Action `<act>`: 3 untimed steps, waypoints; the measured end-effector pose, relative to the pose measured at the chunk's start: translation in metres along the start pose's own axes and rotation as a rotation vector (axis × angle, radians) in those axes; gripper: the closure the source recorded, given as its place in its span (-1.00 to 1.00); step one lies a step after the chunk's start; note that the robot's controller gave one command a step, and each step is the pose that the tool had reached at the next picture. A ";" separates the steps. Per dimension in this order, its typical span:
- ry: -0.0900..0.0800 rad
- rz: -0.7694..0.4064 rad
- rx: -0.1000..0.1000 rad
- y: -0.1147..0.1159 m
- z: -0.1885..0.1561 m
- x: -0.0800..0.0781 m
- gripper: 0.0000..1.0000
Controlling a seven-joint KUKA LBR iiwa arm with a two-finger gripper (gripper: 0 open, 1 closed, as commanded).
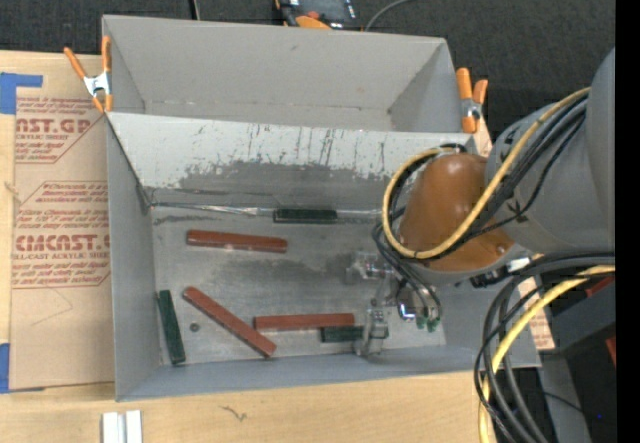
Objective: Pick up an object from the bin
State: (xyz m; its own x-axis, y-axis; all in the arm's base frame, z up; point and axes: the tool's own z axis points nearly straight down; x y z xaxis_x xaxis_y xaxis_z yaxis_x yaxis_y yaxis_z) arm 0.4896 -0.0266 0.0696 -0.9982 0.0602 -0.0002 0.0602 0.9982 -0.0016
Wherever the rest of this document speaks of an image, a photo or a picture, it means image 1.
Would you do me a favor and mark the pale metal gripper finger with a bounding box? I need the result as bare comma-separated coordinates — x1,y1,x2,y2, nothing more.
344,253,397,285
355,308,392,357

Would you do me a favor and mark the red-brown flat block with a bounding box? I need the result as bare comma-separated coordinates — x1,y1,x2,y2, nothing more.
252,313,357,332
181,286,278,359
186,229,289,254

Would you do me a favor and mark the grey metal bin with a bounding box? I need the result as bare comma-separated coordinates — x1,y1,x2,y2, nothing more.
101,14,542,402

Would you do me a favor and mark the dark green flat block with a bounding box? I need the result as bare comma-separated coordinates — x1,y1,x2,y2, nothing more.
320,325,365,344
272,208,339,224
157,289,187,366

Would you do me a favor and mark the black cylinder on white bracket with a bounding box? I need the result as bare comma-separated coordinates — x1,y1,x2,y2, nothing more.
469,256,532,288

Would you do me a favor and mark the brown cardboard board, red print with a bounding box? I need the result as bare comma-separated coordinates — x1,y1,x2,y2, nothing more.
0,49,556,392

